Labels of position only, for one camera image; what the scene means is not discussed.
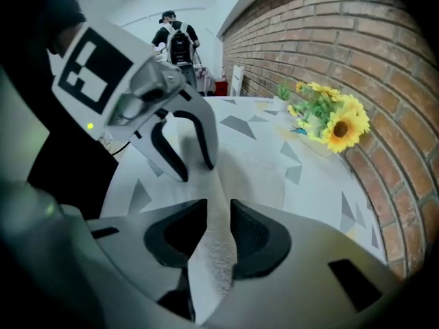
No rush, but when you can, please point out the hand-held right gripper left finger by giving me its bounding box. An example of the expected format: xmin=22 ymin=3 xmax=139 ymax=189
xmin=85 ymin=198 xmax=209 ymax=329

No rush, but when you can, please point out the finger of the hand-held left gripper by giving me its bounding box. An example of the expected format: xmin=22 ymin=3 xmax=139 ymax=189
xmin=167 ymin=84 xmax=220 ymax=171

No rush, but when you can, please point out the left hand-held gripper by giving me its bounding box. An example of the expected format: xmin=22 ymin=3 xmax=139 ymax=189
xmin=50 ymin=19 xmax=189 ymax=184

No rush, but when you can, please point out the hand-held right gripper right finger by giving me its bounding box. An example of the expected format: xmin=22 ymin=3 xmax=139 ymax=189
xmin=201 ymin=198 xmax=403 ymax=329

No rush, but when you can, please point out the white cloth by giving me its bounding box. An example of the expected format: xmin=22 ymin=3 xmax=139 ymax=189
xmin=176 ymin=116 xmax=287 ymax=326

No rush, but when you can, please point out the person's left forearm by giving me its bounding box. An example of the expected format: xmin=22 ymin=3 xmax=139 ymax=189
xmin=46 ymin=22 xmax=85 ymax=58

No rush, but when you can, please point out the red fire extinguisher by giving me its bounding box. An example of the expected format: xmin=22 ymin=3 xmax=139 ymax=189
xmin=213 ymin=67 xmax=229 ymax=97

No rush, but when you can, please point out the white wooden chair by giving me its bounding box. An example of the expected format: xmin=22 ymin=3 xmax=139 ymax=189
xmin=230 ymin=64 xmax=246 ymax=97

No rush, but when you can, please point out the small green potted plant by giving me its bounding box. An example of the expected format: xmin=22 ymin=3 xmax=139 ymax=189
xmin=272 ymin=82 xmax=293 ymax=113

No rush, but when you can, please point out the triangle patterned tablecloth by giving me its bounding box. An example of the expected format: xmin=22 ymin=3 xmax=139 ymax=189
xmin=99 ymin=95 xmax=389 ymax=264

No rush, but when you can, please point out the sunflower bouquet in white pot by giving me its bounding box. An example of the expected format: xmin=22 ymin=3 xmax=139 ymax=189
xmin=287 ymin=80 xmax=372 ymax=155

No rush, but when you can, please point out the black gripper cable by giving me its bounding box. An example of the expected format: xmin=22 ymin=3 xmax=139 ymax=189
xmin=108 ymin=140 xmax=132 ymax=158

